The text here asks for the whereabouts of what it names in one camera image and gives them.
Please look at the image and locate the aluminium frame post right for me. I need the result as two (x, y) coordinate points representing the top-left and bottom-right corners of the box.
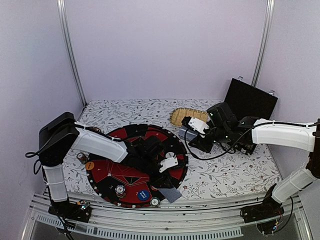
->
(251, 0), (275, 87)

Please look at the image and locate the round red black poker mat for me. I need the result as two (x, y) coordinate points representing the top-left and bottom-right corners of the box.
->
(86, 124), (189, 208)

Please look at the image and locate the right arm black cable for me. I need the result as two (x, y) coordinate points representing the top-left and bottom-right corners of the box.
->
(183, 121), (320, 161)

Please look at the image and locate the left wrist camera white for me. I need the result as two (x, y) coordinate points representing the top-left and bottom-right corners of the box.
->
(159, 157), (178, 173)

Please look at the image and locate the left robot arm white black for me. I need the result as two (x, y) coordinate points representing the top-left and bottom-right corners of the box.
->
(38, 112), (181, 223)

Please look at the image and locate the red floral round dish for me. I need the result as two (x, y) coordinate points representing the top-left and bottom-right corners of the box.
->
(88, 126), (102, 133)

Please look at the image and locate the dealt blue card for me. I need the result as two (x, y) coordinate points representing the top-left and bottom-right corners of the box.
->
(158, 187), (182, 203)

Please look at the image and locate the aluminium front rail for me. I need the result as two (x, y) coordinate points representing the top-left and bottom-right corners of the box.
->
(21, 191), (316, 240)

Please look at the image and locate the woven bamboo tray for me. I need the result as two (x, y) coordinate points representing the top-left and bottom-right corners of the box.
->
(169, 107), (209, 127)

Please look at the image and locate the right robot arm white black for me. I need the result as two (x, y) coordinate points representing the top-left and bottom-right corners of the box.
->
(182, 102), (320, 223)

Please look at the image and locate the black poker set case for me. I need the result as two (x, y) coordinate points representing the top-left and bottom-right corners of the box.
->
(224, 78), (278, 135)

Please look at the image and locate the multicolour chip stack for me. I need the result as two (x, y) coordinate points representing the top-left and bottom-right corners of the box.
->
(76, 152), (88, 164)

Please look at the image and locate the blue small blind button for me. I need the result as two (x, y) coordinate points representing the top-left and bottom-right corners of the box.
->
(137, 189), (150, 201)

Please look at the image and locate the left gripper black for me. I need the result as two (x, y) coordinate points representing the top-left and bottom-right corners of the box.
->
(139, 156), (174, 190)

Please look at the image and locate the blue white poker chip stack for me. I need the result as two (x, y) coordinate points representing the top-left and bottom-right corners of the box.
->
(114, 184), (127, 199)

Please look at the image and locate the white dealer button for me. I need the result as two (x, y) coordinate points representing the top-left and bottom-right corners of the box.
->
(165, 152), (177, 161)

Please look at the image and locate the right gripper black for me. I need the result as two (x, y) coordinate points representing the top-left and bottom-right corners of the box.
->
(188, 121), (231, 154)

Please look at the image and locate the green poker chip stack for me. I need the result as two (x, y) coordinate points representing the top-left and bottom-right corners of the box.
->
(149, 197), (161, 207)

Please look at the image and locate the aluminium frame post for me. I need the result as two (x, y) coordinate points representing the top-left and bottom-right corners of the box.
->
(56, 0), (88, 107)
(251, 0), (275, 87)

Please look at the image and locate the aluminium frame post left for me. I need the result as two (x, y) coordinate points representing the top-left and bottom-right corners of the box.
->
(56, 0), (88, 107)

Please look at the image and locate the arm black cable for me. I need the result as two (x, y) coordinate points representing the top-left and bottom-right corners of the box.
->
(24, 119), (121, 176)
(183, 121), (320, 161)

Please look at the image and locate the orange big blind button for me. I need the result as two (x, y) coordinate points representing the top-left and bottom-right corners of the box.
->
(85, 161), (95, 171)

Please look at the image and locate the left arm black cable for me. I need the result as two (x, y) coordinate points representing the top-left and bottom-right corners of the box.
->
(24, 119), (121, 176)

